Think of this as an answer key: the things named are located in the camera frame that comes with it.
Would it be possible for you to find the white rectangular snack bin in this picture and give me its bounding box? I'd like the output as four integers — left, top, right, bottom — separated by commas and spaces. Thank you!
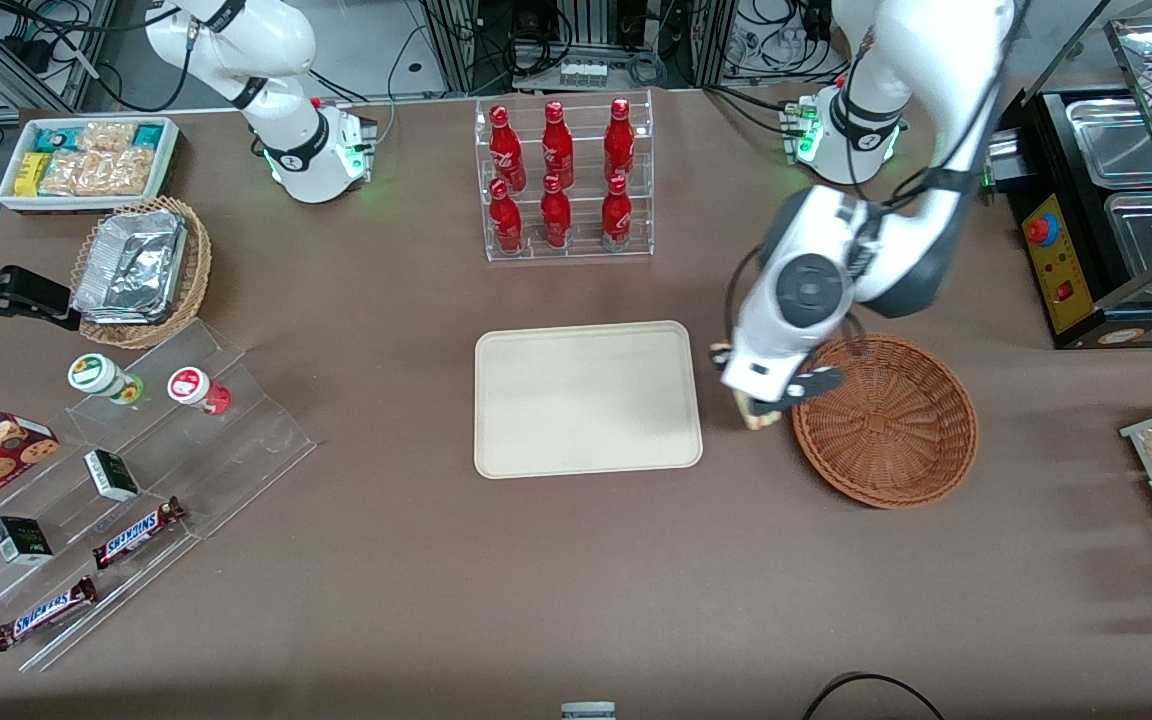
0, 116, 181, 215

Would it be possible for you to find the red cola bottle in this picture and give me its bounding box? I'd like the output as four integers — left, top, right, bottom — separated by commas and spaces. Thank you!
604, 97, 636, 184
542, 100, 575, 189
488, 178, 524, 254
489, 104, 527, 193
601, 175, 633, 251
540, 173, 573, 248

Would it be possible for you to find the small black box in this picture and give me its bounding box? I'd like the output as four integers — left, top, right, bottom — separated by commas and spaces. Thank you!
0, 515, 55, 567
84, 449, 141, 503

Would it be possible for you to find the yellow snack packet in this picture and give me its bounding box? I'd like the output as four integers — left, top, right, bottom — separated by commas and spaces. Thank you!
13, 151, 53, 197

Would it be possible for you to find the snickers chocolate bar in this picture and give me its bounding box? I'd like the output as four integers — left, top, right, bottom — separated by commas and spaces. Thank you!
92, 496, 186, 571
0, 575, 98, 652

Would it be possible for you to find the green lid snack cup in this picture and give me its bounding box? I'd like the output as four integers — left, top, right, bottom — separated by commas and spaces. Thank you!
67, 352, 145, 405

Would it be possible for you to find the beige plastic tray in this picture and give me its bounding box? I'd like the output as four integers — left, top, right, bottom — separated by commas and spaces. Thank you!
475, 321, 704, 480

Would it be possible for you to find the brown round wicker basket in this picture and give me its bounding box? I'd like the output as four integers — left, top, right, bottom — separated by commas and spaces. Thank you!
791, 333, 979, 510

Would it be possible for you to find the black floor cable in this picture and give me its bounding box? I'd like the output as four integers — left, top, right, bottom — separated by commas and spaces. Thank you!
800, 672, 948, 720

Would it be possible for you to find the red lid snack cup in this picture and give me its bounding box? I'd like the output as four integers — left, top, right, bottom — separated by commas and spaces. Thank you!
167, 366, 232, 416

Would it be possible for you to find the black food warmer machine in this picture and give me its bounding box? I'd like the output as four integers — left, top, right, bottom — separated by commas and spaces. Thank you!
986, 0, 1152, 350

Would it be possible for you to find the clear acrylic stepped display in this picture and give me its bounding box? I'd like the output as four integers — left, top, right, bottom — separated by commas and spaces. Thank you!
0, 319, 318, 673

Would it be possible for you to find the aluminium frame rack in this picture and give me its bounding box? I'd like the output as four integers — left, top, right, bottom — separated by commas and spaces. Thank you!
416, 0, 743, 96

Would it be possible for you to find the light oval wicker basket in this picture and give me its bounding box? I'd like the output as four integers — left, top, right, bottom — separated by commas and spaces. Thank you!
70, 195, 213, 350

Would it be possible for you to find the clear acrylic bottle rack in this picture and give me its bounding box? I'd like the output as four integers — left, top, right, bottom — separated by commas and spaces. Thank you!
475, 89, 655, 264

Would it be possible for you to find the aluminium foil container stack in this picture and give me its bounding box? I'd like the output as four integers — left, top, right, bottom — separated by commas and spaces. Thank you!
72, 209, 189, 325

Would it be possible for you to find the triangular sandwich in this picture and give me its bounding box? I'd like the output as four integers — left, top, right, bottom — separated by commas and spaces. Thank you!
710, 342, 779, 432

